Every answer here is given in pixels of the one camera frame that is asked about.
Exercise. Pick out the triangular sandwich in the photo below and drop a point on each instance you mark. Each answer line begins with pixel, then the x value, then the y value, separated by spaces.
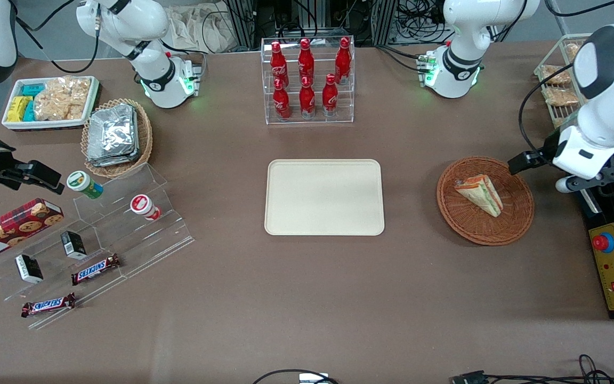
pixel 480 193

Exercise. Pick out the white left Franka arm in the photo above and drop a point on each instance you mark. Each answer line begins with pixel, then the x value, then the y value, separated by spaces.
pixel 461 58

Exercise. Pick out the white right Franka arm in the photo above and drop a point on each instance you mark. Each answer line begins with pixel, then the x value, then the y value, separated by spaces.
pixel 155 80

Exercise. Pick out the white rectangular snack tray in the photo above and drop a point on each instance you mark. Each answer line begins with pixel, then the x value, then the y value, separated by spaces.
pixel 46 125

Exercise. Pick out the brown wicker basket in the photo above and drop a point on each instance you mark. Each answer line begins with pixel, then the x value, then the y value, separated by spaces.
pixel 477 226

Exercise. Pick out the oval wicker basket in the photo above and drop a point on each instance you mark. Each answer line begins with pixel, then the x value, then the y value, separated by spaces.
pixel 144 138

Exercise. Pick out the beige plastic tray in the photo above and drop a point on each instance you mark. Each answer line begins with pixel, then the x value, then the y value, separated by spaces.
pixel 323 197

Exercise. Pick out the clear bagged snack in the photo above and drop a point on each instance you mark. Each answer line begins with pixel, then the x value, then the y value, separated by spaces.
pixel 560 96
pixel 571 52
pixel 556 74
pixel 563 122

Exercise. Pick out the green lidded cup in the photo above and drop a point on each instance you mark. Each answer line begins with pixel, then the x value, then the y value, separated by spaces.
pixel 82 182

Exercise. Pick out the red tartan cookie box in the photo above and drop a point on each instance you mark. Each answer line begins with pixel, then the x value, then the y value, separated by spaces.
pixel 11 229

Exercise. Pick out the yellow snack packet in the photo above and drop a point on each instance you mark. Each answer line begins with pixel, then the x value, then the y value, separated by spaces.
pixel 16 109

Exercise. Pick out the black appliance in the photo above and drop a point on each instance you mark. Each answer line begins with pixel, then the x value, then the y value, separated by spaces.
pixel 605 208

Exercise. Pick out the teal snack packet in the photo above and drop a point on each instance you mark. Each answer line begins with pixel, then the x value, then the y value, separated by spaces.
pixel 32 89
pixel 29 112

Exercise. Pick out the small black box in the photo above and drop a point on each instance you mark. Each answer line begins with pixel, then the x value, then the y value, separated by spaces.
pixel 73 244
pixel 29 268

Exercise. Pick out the clear bag of crackers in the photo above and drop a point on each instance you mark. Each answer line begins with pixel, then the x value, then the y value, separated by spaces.
pixel 62 98

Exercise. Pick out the silver foil packet stack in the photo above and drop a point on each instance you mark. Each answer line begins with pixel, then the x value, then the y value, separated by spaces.
pixel 112 133

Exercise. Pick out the red lidded cup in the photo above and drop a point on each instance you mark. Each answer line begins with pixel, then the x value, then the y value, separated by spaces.
pixel 143 206

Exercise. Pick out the Snickers chocolate bar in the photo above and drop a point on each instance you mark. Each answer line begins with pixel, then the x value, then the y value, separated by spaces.
pixel 48 305
pixel 95 270

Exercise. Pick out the clear acrylic stepped display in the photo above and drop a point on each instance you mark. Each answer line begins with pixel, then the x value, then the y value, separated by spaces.
pixel 152 240

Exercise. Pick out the red cola bottle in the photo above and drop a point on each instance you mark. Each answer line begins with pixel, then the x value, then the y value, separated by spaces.
pixel 342 61
pixel 281 101
pixel 307 100
pixel 330 97
pixel 277 64
pixel 306 61

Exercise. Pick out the clear acrylic bottle rack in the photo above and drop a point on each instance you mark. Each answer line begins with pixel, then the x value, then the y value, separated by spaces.
pixel 317 120

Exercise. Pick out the beige cloth bag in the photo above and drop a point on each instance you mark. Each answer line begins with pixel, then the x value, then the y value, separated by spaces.
pixel 200 29

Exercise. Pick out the small white device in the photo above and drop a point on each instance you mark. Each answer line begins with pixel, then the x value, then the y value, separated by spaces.
pixel 313 378

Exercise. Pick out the aluminium equipment frame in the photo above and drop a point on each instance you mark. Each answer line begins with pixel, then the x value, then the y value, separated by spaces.
pixel 376 21

